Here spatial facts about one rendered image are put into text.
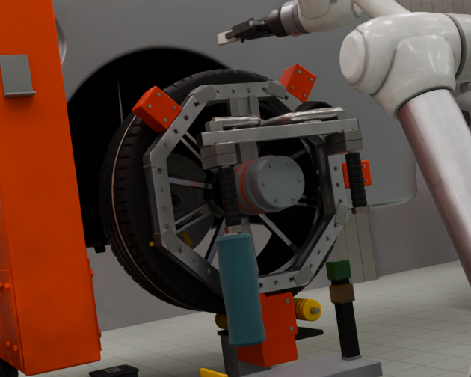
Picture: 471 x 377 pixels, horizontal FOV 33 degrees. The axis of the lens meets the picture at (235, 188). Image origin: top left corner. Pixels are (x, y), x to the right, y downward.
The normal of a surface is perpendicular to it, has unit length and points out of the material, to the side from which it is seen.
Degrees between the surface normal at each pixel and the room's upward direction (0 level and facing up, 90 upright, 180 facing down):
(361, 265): 90
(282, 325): 90
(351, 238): 90
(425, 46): 72
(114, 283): 90
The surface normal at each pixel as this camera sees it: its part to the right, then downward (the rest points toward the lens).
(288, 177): 0.42, -0.09
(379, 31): -0.10, -0.52
